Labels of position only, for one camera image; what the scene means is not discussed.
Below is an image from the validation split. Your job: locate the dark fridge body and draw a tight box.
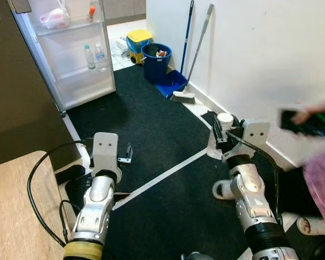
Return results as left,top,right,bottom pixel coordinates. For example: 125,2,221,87
0,0,83,168

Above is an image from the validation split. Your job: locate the white open fridge door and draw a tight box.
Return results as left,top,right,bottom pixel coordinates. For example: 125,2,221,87
11,0,117,112

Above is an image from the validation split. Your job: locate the person in pink shirt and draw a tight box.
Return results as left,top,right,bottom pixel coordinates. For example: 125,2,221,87
279,100,325,260

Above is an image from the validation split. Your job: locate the light wooden table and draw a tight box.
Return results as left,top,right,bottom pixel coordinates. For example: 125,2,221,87
0,151,66,260

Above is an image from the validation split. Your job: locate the black phone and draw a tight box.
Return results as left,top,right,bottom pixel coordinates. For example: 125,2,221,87
280,109,325,138

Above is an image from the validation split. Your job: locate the blue plastic bucket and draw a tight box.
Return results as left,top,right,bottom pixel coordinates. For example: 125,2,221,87
141,43,173,84

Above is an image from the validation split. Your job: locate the green capped clear bottle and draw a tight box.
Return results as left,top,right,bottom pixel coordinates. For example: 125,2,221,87
84,44,96,70

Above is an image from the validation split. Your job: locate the yellow lidded blue box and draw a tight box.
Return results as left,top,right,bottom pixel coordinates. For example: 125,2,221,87
126,30,154,65

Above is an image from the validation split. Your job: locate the clear plastic water bottle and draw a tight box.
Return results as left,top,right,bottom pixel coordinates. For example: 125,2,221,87
95,43,108,73

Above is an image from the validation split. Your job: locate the white plastic bag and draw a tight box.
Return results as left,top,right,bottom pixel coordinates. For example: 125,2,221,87
40,8,72,29

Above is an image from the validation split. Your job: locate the light grey right wrist camera mount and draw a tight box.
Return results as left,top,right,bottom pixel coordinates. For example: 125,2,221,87
240,120,271,159

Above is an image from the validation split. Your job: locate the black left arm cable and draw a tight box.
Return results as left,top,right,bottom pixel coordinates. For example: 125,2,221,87
27,140,94,248

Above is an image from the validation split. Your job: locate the small grey metal bracket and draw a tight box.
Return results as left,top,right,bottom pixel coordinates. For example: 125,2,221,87
118,143,134,164

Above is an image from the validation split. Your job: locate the blue long handled dustpan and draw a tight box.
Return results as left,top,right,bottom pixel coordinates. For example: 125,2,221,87
156,0,195,99

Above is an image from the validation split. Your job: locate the grey handled broom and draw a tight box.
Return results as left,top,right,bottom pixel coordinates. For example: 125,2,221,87
170,4,215,104

